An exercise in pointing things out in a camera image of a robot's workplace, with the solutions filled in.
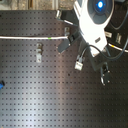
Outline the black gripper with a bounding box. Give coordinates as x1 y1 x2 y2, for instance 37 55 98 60
57 29 113 87

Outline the white cable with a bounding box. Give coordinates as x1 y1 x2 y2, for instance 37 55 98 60
0 35 70 40

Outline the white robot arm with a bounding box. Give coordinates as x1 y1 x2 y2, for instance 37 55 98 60
56 0 114 85

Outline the metal clip near gripper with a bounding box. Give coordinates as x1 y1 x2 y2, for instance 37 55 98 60
64 27 70 36

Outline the black perforated board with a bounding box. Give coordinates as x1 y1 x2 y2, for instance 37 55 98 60
0 11 128 128

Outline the black cable with grey connector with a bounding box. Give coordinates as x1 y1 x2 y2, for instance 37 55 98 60
74 44 128 71

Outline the metal cable clip lower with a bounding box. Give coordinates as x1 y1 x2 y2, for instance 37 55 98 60
36 54 42 63

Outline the metal cable clip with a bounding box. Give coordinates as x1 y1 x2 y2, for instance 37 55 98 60
36 54 42 63
36 43 43 54

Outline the metal cable clip upper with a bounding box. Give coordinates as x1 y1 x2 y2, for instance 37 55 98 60
36 43 43 54

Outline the grey bracket top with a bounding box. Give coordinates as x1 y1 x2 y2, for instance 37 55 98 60
56 10 62 20

